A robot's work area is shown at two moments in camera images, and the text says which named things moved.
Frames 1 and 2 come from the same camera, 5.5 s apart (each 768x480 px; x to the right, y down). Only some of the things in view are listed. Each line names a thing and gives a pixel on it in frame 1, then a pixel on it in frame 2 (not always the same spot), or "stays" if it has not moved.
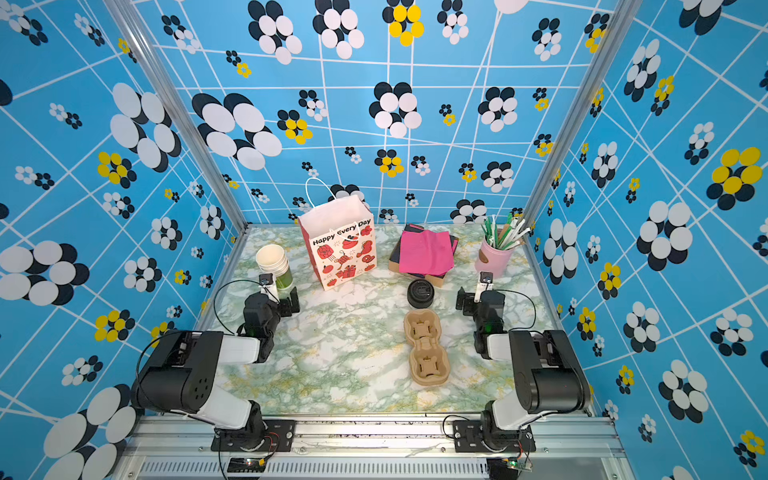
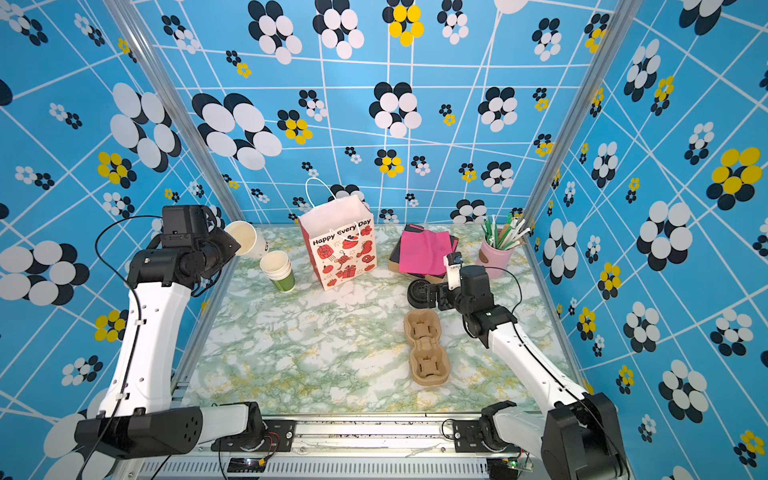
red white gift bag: [342, 237] stays
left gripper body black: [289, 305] → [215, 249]
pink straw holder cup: [491, 259] stays
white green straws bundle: [504, 237] stays
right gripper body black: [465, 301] → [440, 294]
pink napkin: [427, 252] stays
